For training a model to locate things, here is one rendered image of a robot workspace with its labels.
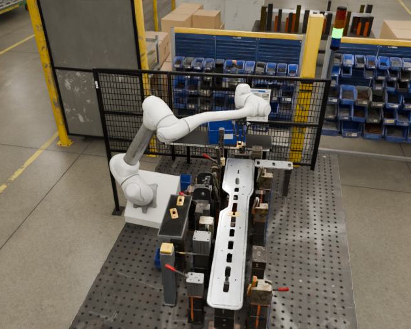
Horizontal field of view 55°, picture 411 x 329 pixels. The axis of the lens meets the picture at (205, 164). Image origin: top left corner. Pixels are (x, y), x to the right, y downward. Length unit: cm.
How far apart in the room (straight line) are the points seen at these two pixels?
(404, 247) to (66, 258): 312
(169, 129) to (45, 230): 223
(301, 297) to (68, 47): 360
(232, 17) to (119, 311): 750
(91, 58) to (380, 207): 354
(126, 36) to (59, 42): 83
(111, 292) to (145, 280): 22
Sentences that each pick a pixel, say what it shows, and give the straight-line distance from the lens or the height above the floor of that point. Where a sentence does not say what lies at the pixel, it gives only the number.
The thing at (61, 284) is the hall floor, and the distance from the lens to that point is 371.
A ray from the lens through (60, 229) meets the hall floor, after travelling 420.
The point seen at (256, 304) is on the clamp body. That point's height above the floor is 94.
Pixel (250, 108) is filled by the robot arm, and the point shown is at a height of 163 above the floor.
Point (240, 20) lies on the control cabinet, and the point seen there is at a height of 44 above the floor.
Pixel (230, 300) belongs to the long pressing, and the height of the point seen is 100.
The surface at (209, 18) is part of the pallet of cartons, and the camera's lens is 697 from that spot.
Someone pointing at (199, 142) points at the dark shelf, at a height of 103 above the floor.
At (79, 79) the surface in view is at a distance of 496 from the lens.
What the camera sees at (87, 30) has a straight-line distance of 466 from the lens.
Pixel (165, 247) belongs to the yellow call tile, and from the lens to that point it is 219.
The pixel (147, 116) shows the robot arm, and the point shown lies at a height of 161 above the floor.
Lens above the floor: 274
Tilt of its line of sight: 35 degrees down
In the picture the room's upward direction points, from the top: straight up
